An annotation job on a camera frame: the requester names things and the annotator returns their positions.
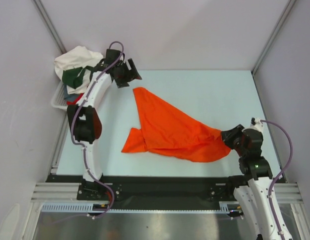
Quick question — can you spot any white slotted cable duct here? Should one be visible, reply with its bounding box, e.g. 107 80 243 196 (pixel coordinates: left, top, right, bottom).
41 202 241 215

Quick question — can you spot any green and white t shirt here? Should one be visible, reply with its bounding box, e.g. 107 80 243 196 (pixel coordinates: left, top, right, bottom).
62 66 94 89

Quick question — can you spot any red t shirt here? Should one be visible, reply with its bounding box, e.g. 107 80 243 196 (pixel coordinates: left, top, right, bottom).
66 93 84 106

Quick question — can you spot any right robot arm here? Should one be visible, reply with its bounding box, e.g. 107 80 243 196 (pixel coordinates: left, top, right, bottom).
221 123 293 240

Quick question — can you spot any orange t shirt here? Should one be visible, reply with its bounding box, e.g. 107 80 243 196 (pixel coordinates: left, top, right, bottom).
121 87 231 163

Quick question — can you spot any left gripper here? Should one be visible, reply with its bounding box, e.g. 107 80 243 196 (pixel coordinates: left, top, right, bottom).
114 59 141 89

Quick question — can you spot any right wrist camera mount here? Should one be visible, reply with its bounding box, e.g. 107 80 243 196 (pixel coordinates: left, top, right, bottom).
250 117 264 133

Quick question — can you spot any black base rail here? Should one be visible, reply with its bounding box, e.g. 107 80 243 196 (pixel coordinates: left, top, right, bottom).
46 175 237 208

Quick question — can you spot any white plastic basket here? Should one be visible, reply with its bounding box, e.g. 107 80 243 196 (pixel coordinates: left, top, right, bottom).
50 82 68 111

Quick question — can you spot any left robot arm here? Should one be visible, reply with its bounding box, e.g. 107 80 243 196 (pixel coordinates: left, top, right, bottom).
67 48 142 182

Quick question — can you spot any grey t shirt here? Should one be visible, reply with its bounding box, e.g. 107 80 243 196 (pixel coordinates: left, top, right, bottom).
63 85 82 100

